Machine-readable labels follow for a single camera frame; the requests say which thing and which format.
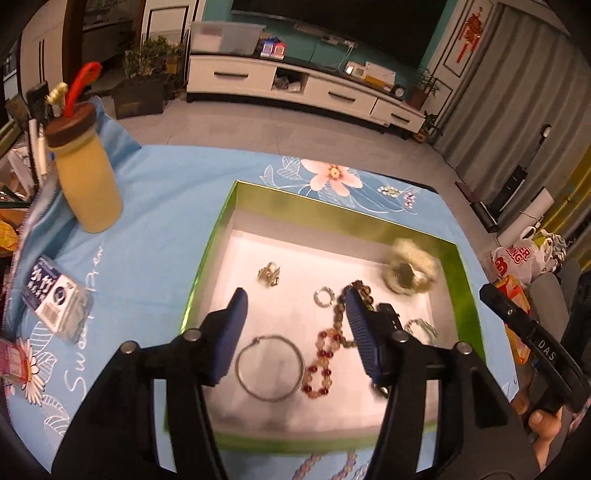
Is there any small gold hair clip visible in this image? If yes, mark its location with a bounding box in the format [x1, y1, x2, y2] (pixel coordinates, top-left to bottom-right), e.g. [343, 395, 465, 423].
[257, 261, 282, 288]

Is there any blue floral tablecloth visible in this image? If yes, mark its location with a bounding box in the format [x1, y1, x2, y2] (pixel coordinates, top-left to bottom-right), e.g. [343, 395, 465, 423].
[0, 97, 522, 480]

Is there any white tv cabinet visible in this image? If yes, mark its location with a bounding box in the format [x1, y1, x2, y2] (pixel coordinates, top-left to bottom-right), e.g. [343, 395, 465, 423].
[187, 54, 426, 139]

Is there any clear storage bin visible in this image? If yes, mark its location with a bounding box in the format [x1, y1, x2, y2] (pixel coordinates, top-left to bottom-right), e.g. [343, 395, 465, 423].
[190, 21, 267, 57]

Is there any grey curtain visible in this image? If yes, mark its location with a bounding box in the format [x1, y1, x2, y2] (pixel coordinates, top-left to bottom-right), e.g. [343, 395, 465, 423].
[434, 4, 591, 241]

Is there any black television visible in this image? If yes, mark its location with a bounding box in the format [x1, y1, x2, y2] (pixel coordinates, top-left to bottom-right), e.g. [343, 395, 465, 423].
[231, 0, 448, 70]

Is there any brown bead bracelet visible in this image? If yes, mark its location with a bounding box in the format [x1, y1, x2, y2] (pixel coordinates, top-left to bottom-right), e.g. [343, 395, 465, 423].
[332, 280, 375, 349]

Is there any dark planter with plants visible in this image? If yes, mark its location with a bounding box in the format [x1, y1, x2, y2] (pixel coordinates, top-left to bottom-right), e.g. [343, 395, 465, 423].
[113, 37, 169, 119]

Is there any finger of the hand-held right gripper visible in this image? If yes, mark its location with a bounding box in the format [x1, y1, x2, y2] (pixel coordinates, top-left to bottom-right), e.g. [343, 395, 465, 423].
[479, 283, 532, 334]

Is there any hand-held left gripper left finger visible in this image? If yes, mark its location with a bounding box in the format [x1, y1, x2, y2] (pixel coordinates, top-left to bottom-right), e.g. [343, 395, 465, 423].
[51, 287, 250, 480]

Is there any potted plant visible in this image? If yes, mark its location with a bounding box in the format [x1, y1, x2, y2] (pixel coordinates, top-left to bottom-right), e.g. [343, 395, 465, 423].
[406, 69, 439, 112]

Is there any green jade bracelet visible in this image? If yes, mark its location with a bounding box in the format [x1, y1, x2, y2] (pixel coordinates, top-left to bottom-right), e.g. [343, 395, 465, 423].
[404, 318, 439, 344]

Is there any white wrist watch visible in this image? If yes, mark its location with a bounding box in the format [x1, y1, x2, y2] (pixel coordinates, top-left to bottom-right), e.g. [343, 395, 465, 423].
[383, 237, 441, 296]

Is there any person's right hand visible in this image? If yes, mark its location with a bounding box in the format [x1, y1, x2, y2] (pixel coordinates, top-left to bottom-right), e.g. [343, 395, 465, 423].
[510, 388, 566, 446]

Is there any pink bead bracelet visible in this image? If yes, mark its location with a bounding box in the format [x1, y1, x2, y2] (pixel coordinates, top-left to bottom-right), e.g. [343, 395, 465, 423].
[288, 450, 370, 480]

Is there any tissue packet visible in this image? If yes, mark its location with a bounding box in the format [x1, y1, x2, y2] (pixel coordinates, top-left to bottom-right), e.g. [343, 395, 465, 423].
[21, 256, 93, 344]

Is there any silver bangle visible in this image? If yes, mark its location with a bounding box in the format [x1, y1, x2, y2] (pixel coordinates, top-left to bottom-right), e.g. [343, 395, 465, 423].
[235, 335, 305, 401]

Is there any green cardboard box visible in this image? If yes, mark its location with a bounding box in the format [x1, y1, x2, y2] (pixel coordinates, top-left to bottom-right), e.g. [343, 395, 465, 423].
[164, 181, 486, 455]

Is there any white plastic bag red print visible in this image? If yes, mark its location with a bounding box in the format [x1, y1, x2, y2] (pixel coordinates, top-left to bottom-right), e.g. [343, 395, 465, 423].
[492, 226, 559, 283]

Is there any yellow bottle with brown lid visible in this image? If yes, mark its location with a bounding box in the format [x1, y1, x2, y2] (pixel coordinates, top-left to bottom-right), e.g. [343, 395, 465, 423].
[45, 62, 123, 234]

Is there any red and white bead bracelet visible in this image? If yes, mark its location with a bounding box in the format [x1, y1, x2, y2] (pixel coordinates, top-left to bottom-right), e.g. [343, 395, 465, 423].
[301, 329, 347, 400]

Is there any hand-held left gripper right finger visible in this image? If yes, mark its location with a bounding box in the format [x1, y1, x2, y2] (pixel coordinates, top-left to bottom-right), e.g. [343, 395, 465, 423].
[344, 282, 542, 480]

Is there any red knot wall decoration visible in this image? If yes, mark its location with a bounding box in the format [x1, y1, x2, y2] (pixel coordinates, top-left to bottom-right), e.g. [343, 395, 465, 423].
[457, 9, 485, 64]

